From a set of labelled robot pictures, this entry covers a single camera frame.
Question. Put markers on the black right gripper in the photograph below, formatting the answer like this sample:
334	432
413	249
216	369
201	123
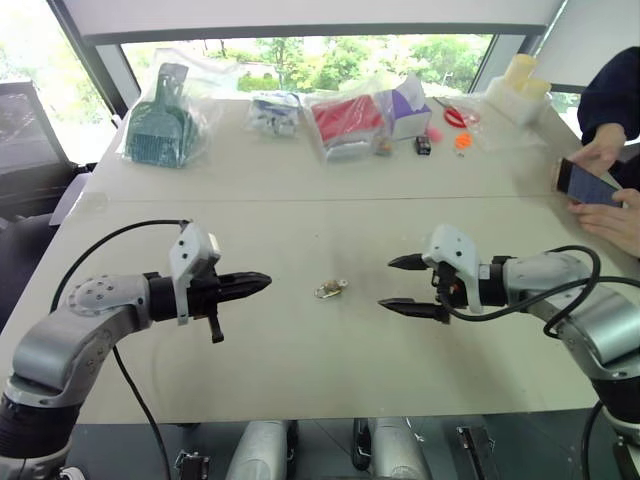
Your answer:
452	292

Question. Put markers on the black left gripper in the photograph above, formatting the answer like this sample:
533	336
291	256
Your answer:
205	295

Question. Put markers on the smartphone with lit screen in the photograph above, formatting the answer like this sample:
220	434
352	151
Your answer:
587	185

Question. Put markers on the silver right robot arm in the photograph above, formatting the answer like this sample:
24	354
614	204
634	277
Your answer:
590	320

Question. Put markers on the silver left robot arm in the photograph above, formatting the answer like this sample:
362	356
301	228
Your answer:
75	330

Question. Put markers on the person's left hand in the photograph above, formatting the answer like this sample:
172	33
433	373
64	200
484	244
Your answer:
617	217

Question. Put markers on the person's right hand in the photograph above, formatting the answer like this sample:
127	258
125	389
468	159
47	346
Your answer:
607	145

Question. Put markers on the small black box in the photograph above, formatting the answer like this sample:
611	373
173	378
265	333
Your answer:
423	146

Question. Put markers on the small clear cube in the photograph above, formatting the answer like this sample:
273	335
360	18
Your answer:
384	146

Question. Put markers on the small pink item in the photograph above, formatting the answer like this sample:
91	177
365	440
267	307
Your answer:
435	135

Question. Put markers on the small orange item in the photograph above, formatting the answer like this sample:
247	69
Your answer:
462	141

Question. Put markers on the silver rounded robot leg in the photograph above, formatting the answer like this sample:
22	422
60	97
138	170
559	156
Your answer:
400	447
260	450

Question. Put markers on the purple tissue box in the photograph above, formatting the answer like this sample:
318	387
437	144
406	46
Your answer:
407	112

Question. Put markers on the bag of small blue-white items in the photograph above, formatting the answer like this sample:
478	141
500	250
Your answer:
272	112

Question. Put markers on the green scoop in plastic bag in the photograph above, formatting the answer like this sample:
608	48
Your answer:
160	130

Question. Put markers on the red cloth in plastic bag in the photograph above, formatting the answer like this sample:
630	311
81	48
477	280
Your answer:
345	120

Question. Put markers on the black office chair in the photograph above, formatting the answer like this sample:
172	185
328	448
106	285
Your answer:
30	165

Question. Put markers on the person's dark sleeve arm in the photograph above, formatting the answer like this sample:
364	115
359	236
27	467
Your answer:
615	90

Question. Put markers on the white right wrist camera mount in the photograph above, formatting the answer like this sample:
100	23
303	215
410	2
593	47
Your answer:
457	252

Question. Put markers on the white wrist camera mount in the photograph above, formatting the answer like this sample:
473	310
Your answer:
457	252
190	250

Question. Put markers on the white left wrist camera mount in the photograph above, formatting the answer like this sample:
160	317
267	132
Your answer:
190	250

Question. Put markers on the black metal bracket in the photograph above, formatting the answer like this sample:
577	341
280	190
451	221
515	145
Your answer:
192	465
475	450

